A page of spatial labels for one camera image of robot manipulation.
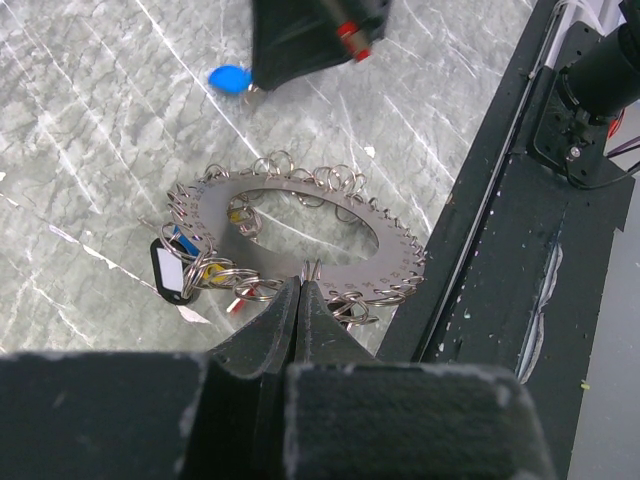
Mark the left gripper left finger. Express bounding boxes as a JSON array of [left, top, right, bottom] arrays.
[[1, 278, 300, 479]]

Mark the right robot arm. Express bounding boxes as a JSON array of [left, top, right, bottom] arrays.
[[251, 1, 639, 190]]

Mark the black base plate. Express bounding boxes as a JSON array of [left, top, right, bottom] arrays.
[[377, 1, 635, 478]]

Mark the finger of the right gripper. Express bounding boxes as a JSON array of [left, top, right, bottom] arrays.
[[251, 0, 392, 91]]

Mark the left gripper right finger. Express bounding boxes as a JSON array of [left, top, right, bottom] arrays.
[[282, 281, 555, 479]]

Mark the large silver keyring with rings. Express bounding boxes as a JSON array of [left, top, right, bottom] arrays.
[[140, 150, 426, 327]]

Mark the blue tagged key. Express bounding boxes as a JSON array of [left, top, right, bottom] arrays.
[[208, 64, 261, 106]]

